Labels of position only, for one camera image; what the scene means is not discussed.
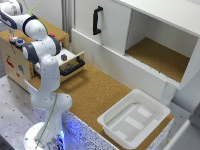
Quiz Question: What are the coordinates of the red button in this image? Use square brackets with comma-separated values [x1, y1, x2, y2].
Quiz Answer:
[8, 35, 19, 45]

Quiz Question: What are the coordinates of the blue button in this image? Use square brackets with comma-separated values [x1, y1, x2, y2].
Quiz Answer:
[16, 38, 26, 48]

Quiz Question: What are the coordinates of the white cabinet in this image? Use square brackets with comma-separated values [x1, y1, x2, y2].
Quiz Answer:
[68, 0, 200, 108]

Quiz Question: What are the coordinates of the wooden drawer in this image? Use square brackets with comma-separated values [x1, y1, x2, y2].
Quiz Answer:
[55, 49, 86, 84]

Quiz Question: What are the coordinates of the purple block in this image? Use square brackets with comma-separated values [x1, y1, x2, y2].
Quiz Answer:
[60, 53, 69, 62]

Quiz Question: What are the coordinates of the white sliding door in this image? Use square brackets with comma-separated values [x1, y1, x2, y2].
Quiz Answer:
[73, 0, 133, 56]

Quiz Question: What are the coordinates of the white plastic box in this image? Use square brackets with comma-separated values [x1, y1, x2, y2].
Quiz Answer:
[96, 88, 172, 150]

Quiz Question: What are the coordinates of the pink block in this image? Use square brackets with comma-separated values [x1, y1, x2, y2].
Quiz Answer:
[48, 31, 57, 39]

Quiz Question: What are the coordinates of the wooden drawer box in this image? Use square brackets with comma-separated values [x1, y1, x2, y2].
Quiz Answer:
[0, 17, 71, 93]

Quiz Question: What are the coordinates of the black drawer handle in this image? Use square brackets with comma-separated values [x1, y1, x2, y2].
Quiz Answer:
[59, 55, 86, 77]

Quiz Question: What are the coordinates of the green cable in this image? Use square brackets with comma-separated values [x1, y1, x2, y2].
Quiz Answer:
[21, 0, 61, 150]

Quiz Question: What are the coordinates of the black door handle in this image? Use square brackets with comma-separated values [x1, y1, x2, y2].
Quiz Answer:
[92, 5, 104, 36]

